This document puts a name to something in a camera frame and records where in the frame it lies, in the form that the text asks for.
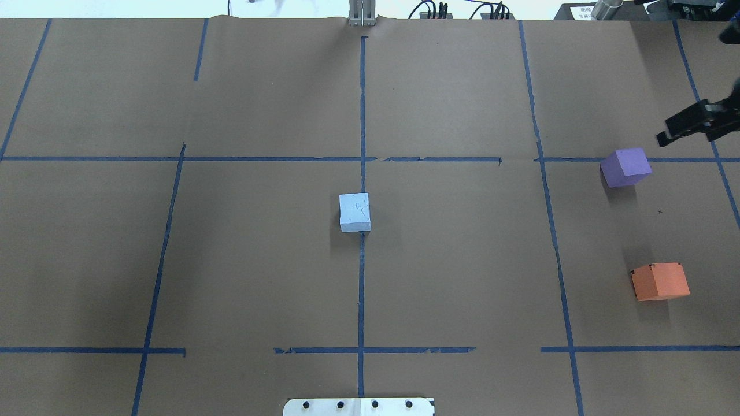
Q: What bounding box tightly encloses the white camera mast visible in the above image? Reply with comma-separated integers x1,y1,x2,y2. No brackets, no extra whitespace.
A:
283,397,436,415

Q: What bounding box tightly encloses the blue foam block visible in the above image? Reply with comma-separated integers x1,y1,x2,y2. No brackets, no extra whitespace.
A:
339,193,372,233

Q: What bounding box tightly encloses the silver metal cup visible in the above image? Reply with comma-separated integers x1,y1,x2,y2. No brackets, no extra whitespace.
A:
590,0,624,21

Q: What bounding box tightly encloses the purple foam block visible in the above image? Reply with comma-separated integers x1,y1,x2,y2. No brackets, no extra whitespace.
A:
600,147,653,188

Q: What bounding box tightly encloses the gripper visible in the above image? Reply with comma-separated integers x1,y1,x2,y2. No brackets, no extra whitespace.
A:
656,78,739,148

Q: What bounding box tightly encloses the orange foam block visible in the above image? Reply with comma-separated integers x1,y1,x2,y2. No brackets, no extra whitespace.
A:
631,262,690,301

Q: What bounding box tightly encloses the brown paper table cover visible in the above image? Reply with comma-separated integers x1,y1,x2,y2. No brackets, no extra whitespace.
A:
2,16,738,415

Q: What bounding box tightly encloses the aluminium frame post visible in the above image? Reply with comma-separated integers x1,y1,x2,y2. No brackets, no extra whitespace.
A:
348,0,377,27

